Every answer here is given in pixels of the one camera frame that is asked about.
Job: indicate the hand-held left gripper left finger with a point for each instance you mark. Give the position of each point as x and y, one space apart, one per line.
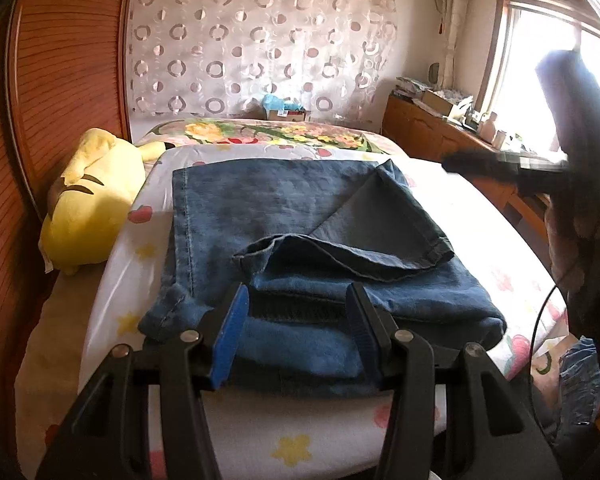
227 340

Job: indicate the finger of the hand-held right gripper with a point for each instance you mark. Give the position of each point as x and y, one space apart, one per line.
485 164

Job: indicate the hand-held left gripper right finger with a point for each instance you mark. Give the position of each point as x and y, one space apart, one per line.
369 347

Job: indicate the blue denim pants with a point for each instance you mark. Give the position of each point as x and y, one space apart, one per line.
280 200

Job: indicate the person's right forearm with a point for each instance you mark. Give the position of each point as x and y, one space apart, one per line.
575 240

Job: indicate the pink bottle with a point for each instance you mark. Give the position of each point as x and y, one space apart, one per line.
488 127

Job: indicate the white flower-print bed sheet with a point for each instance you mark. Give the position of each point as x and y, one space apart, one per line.
480 220

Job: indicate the wooden cabinet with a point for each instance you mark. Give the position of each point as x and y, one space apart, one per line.
430 130

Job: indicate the open cardboard box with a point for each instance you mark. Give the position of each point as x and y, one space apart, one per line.
445 102

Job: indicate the window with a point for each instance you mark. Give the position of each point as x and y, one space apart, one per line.
535 60

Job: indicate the stack of papers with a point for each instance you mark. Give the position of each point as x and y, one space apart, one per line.
410 87

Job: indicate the beige side curtain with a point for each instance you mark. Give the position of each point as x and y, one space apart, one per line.
455 20

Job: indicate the yellow plush toy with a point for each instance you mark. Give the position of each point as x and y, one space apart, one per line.
90 210

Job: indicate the floral quilt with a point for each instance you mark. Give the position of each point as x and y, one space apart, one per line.
280 132

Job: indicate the crumpled blue denim garment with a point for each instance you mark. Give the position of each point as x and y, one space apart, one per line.
580 390

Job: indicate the sheer circle-patterned curtain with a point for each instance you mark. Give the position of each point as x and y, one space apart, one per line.
260 40

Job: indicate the wooden slatted headboard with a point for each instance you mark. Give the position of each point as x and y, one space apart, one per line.
55 85

